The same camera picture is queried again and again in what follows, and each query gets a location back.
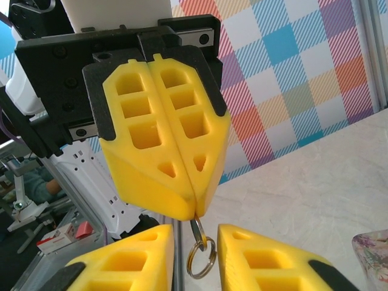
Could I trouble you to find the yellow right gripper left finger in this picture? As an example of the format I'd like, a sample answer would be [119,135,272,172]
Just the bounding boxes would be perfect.
[53,224,176,291]

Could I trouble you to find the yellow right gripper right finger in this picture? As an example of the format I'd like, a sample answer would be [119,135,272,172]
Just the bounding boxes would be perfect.
[216,224,361,291]

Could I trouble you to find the metal key ring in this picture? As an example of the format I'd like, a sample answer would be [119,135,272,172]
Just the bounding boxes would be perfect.
[186,212,217,279]

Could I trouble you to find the red plastic piece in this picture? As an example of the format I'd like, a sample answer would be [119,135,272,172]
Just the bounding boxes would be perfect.
[75,220,93,240]

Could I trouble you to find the red white cardboard box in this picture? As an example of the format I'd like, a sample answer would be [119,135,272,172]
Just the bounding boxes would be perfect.
[36,227,78,254]

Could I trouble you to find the person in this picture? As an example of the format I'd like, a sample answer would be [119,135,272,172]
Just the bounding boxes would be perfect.
[23,166,66,207]

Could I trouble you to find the white desk stand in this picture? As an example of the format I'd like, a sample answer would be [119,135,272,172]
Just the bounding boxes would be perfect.
[5,169,50,256]

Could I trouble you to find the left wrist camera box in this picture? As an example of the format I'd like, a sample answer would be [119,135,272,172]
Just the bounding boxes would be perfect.
[59,0,171,33]

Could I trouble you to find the aluminium frame post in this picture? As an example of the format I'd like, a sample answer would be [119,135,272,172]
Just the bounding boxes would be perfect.
[356,0,388,113]

